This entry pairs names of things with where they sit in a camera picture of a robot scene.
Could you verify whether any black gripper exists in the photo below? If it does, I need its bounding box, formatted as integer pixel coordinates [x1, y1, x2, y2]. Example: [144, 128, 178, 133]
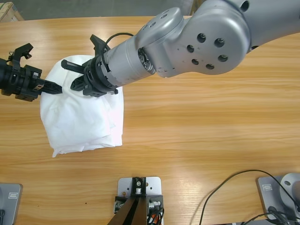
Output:
[60, 55, 119, 98]
[0, 58, 63, 102]

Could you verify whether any plain white t-shirt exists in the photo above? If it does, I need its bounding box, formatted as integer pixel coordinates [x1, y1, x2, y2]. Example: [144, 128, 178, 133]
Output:
[40, 55, 113, 158]

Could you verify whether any wooden crate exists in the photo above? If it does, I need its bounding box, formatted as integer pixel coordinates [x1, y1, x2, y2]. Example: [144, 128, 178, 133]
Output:
[0, 1, 24, 23]

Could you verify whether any white mounting plate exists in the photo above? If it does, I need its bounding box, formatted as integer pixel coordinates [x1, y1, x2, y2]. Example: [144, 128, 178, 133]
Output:
[117, 177, 163, 207]

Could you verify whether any thin black wrist camera cable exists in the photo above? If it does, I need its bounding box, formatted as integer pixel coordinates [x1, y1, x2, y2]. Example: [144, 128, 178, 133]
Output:
[104, 32, 135, 51]

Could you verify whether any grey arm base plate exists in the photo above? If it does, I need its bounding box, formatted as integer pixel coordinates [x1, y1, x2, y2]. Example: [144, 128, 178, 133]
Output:
[0, 183, 23, 225]
[255, 172, 300, 221]

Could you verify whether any black and orange cable bundle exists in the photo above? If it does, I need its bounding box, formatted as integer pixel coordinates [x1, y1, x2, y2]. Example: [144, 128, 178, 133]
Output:
[146, 206, 166, 225]

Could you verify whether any long black cable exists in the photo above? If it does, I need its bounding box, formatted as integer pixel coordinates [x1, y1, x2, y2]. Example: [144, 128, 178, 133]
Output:
[198, 169, 300, 225]

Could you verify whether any black base power cable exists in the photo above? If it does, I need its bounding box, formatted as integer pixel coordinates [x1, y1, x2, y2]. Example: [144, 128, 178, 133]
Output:
[239, 205, 300, 225]

